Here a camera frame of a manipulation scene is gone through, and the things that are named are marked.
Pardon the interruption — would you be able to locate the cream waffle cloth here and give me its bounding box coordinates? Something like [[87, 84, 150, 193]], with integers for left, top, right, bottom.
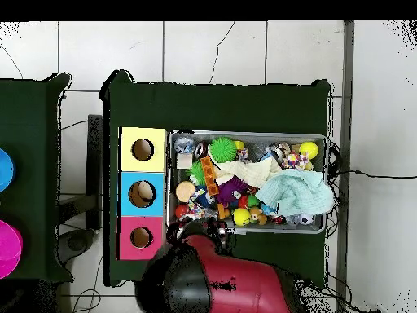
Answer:
[[213, 156, 283, 189]]

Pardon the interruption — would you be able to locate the shallow clear mesh bin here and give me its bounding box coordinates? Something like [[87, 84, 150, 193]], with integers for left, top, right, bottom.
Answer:
[[166, 129, 329, 235]]

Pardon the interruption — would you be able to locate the green spiky ball with eyes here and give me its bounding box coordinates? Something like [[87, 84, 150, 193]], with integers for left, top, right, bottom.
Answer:
[[208, 136, 238, 163]]

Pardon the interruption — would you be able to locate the yellow smiley ball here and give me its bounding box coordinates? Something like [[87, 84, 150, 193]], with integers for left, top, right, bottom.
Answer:
[[231, 207, 252, 227]]

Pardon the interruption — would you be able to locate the dark green side table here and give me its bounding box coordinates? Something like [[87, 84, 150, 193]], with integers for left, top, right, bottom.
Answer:
[[0, 73, 74, 283]]

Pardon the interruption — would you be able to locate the dark green table cloth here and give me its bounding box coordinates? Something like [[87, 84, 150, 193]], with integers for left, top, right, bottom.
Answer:
[[99, 69, 333, 288]]

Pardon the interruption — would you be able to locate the black chair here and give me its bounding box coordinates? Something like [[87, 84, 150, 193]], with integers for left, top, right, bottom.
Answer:
[[85, 113, 104, 231]]

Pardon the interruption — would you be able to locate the colourful knotted cloth ball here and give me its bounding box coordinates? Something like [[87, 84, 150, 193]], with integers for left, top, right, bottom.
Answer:
[[281, 151, 310, 170]]

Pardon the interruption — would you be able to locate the pink bowl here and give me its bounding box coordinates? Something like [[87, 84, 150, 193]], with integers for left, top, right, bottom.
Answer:
[[0, 219, 24, 280]]

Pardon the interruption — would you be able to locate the purple spiky ball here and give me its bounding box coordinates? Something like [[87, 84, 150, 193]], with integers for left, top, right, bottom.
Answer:
[[215, 177, 250, 208]]

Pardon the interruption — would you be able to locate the light blue waffle cloth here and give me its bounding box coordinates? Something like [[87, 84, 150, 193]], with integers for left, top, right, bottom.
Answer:
[[255, 169, 336, 217]]

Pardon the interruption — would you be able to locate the black cable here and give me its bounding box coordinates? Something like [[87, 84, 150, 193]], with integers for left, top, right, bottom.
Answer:
[[328, 169, 417, 179]]

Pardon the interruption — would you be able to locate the blue bowl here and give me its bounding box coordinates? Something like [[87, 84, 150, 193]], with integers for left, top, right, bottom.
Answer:
[[0, 148, 16, 193]]

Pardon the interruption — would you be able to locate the orange plastic grid bar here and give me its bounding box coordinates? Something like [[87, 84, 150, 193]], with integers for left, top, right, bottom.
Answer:
[[200, 156, 221, 196]]

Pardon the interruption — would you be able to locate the plain yellow ball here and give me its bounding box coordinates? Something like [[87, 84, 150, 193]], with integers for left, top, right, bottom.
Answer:
[[298, 140, 319, 161]]

